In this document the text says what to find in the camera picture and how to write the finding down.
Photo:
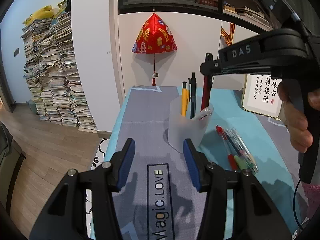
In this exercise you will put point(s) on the framed calligraphy board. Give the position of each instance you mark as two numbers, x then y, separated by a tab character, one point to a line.
260	97

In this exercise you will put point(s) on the grey sofa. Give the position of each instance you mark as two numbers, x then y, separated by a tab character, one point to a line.
10	160

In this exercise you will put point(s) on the green container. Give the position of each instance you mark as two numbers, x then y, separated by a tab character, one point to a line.
33	107

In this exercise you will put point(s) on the yellow plush toy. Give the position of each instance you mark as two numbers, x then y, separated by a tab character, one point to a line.
42	12

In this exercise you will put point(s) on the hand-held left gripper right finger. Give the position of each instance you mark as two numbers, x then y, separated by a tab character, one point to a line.
192	165

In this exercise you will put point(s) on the dark wall switch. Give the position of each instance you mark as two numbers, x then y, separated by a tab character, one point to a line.
16	52

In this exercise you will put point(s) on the teal and grey tablecloth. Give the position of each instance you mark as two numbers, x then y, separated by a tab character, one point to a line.
150	130

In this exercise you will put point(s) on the tall stack of books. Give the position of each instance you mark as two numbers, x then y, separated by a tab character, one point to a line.
57	80

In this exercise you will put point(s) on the red gel pen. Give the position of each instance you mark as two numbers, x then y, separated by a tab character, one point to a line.
221	133

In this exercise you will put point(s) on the frosted plastic cup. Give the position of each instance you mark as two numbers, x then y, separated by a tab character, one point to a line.
185	132

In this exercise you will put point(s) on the clear gel pen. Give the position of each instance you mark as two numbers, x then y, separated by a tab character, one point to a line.
250	160
237	145

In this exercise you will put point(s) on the dark door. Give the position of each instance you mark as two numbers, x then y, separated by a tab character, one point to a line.
6	97

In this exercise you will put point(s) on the yellow and black pen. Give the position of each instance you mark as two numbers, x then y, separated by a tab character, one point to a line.
185	100

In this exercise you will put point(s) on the gold medal with striped ribbon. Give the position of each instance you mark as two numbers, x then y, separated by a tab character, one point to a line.
228	36

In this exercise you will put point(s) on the white patterned floor mat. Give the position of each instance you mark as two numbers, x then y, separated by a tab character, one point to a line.
98	155

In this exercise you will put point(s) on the stack of flat books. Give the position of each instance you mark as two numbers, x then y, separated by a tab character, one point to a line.
250	15

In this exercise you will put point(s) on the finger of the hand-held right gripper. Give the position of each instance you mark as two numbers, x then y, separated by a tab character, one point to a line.
212	66

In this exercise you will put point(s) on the green highlighter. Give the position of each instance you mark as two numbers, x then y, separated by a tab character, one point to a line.
240	163

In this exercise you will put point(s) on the dark red books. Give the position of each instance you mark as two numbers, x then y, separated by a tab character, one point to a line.
207	0

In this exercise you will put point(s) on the black clip pen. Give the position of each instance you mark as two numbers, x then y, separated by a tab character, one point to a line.
192	97

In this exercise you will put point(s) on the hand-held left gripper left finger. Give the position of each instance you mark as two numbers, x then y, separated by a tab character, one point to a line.
127	165

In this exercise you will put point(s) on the slim white pen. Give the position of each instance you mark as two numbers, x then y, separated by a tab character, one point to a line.
205	112

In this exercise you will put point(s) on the person's right hand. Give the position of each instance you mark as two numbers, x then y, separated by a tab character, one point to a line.
295	125

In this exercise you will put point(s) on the clear pen with blue ink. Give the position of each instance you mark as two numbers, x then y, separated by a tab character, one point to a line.
231	142

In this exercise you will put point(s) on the dark red and black pen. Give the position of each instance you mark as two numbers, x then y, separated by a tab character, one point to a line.
206	92

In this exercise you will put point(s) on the red pyramid hanging ornament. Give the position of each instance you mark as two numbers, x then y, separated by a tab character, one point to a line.
155	37

